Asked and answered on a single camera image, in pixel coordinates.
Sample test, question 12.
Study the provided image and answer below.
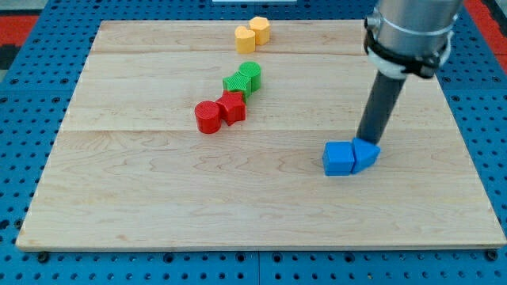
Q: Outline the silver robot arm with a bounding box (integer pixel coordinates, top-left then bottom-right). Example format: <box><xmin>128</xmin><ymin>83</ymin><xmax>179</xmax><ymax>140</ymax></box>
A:
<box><xmin>364</xmin><ymin>0</ymin><xmax>463</xmax><ymax>80</ymax></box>

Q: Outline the red star block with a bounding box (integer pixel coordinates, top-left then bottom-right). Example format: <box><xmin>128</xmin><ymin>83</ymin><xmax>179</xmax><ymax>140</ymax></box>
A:
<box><xmin>216</xmin><ymin>90</ymin><xmax>246</xmax><ymax>126</ymax></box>

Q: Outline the red cylinder block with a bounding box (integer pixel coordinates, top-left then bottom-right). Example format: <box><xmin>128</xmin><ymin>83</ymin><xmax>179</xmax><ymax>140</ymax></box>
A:
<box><xmin>194</xmin><ymin>101</ymin><xmax>222</xmax><ymax>134</ymax></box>

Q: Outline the green star block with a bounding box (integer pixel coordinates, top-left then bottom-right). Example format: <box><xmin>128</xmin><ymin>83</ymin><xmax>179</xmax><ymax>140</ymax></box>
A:
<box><xmin>223</xmin><ymin>71</ymin><xmax>253</xmax><ymax>103</ymax></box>

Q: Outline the green cylinder block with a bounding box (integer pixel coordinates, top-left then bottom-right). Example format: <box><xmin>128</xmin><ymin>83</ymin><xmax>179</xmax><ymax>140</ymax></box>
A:
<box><xmin>238</xmin><ymin>61</ymin><xmax>261</xmax><ymax>92</ymax></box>

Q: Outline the blue cube block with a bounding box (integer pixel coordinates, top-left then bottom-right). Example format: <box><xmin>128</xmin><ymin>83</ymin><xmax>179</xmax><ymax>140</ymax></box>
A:
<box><xmin>322</xmin><ymin>142</ymin><xmax>355</xmax><ymax>176</ymax></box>

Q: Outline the yellow heart block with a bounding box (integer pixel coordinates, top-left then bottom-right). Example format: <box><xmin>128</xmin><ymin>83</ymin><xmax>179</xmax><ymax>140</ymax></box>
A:
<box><xmin>234</xmin><ymin>26</ymin><xmax>256</xmax><ymax>54</ymax></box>

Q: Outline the blue triangle block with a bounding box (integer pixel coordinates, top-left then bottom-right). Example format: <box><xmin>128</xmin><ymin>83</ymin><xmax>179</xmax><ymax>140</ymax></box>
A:
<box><xmin>352</xmin><ymin>138</ymin><xmax>381</xmax><ymax>174</ymax></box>

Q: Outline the yellow hexagon block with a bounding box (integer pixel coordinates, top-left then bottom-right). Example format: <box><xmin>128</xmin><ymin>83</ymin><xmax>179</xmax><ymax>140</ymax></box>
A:
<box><xmin>249</xmin><ymin>17</ymin><xmax>271</xmax><ymax>45</ymax></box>

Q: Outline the wooden board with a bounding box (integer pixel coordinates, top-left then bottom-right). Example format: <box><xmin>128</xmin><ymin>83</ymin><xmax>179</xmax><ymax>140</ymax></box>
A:
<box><xmin>17</xmin><ymin>20</ymin><xmax>506</xmax><ymax>252</ymax></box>

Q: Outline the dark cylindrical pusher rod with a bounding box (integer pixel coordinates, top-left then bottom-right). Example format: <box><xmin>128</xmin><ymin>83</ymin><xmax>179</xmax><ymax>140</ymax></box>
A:
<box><xmin>356</xmin><ymin>71</ymin><xmax>406</xmax><ymax>145</ymax></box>

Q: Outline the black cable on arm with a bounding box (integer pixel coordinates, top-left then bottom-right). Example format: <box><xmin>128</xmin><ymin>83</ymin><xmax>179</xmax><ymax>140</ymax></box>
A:
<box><xmin>363</xmin><ymin>26</ymin><xmax>452</xmax><ymax>79</ymax></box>

